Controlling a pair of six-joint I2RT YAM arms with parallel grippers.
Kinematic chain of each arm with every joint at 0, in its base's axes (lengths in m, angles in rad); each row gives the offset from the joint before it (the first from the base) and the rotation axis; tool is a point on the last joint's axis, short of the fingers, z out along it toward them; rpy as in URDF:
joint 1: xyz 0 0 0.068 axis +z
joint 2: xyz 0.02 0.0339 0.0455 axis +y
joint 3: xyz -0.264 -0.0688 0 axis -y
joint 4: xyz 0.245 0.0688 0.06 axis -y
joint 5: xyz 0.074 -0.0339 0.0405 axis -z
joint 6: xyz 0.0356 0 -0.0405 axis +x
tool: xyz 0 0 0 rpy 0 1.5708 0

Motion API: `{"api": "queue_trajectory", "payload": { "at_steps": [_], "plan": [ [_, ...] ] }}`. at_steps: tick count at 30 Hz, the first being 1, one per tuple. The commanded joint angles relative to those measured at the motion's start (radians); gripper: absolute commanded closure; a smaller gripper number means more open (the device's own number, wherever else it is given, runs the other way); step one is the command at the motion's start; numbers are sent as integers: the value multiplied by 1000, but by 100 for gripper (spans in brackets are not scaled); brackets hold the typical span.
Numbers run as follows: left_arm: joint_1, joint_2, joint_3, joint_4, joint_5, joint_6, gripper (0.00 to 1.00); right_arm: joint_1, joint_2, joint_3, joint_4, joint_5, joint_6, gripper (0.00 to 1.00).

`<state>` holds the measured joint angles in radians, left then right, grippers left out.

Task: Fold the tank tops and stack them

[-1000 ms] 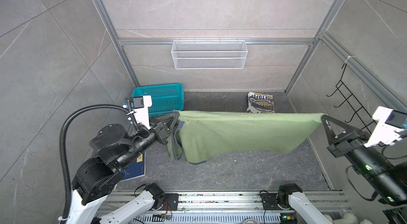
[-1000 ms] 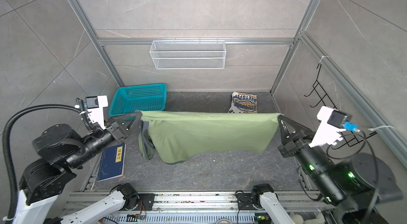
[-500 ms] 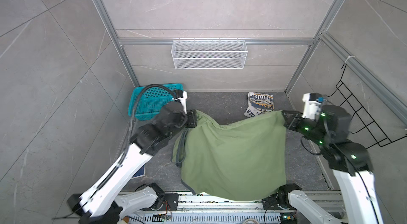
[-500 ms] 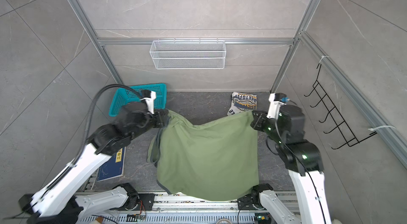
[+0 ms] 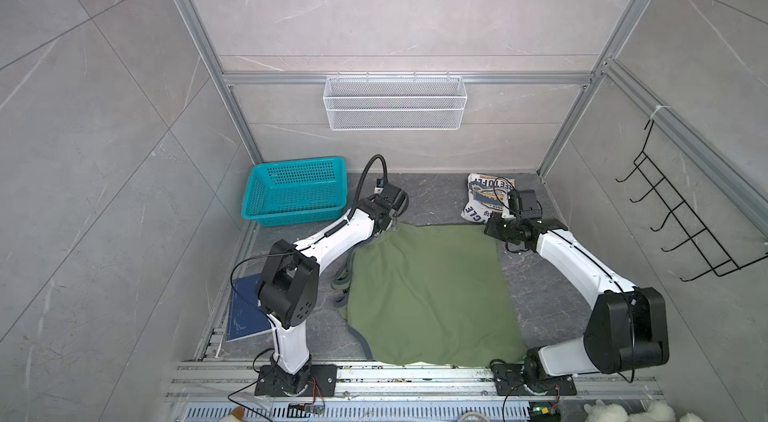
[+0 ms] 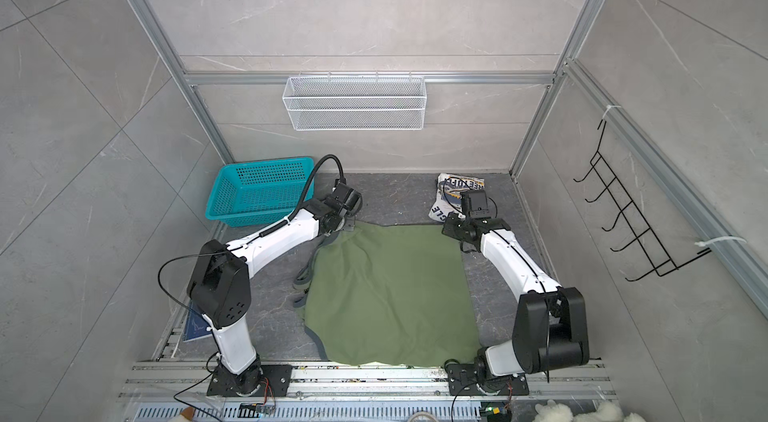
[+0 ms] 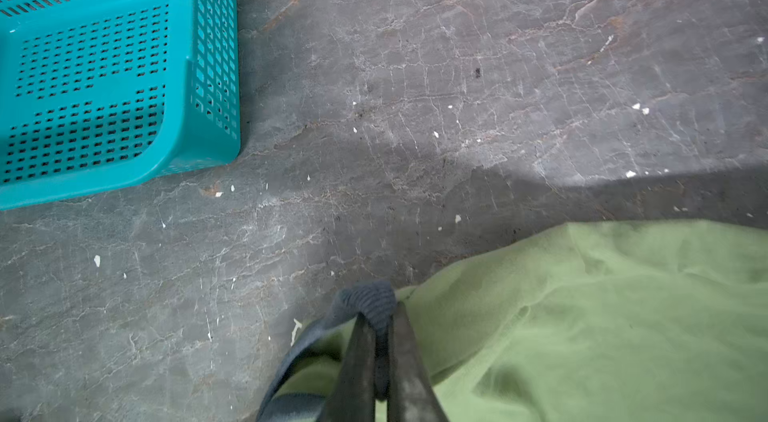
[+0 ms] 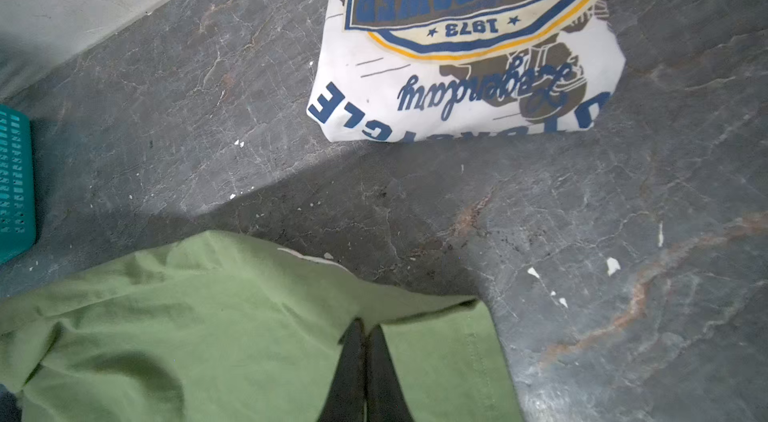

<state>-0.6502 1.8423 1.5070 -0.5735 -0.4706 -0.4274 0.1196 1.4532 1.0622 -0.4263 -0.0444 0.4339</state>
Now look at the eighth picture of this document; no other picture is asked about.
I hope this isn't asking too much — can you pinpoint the white tank top navy trim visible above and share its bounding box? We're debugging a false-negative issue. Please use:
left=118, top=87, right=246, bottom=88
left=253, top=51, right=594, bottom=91
left=306, top=0, right=625, bottom=142

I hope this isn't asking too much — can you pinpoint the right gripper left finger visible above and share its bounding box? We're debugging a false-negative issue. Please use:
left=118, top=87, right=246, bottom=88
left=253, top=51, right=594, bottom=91
left=317, top=319, right=366, bottom=422

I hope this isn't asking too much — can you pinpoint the green camouflage tank top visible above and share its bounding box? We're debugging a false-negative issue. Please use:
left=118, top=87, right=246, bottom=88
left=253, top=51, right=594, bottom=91
left=1, top=231, right=522, bottom=421

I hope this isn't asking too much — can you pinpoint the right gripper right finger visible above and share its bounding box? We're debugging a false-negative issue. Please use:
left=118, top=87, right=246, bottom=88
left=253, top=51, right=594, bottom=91
left=365, top=325, right=414, bottom=422

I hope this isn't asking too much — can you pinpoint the teal plastic basket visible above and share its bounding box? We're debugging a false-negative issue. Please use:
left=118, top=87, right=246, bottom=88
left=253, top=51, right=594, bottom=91
left=0, top=105, right=36, bottom=264

